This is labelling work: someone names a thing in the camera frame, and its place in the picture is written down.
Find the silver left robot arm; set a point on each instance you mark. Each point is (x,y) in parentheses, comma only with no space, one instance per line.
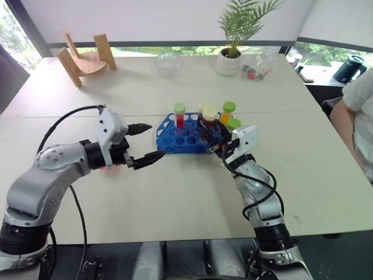
(43,181)

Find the person in white shirt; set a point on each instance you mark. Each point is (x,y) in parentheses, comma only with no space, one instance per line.
(364,93)

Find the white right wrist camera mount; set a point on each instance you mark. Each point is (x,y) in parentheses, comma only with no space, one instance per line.
(246,140)

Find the white cup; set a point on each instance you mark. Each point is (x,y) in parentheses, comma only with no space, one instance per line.
(293,59)

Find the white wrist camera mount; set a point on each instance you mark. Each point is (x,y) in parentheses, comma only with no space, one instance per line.
(246,140)
(109,124)

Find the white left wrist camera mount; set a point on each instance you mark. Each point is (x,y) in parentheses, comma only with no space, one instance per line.
(109,124)

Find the red tube with green cap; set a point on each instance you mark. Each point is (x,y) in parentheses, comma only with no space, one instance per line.
(180,119)

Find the clear plastic bag with items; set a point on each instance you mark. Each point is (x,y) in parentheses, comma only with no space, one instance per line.
(256,70)

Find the blue test tube rack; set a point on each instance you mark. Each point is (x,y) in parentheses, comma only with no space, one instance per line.
(182,147)

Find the grey rounded shape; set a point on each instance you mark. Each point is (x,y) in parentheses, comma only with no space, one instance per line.
(225,259)
(150,261)

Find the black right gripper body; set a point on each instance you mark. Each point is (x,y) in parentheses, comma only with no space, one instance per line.
(228,147)

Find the orange tube with green cap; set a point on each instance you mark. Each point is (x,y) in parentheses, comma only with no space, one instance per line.
(225,117)

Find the dark chair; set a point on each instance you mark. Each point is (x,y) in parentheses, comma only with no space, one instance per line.
(11,87)

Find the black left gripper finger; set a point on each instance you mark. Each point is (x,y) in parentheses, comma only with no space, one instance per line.
(140,128)
(148,160)

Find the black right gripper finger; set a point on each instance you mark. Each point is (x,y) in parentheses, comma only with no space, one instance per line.
(223,132)
(209,135)

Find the clear glass bowl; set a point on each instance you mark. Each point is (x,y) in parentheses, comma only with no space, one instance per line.
(169,65)

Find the green palm in white pot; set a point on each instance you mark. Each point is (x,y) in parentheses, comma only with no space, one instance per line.
(228,65)

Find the dark red tube, cream cap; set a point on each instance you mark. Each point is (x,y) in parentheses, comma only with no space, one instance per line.
(201,118)
(209,113)

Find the dark green kettle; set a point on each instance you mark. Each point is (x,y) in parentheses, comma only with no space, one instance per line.
(348,68)

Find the wooden stand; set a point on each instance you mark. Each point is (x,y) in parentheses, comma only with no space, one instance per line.
(87,64)

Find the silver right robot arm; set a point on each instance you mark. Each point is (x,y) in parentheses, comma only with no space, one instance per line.
(262,210)

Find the test tube with green cap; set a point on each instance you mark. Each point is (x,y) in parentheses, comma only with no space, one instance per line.
(234,124)

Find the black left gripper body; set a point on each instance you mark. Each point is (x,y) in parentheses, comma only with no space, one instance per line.
(119,154)

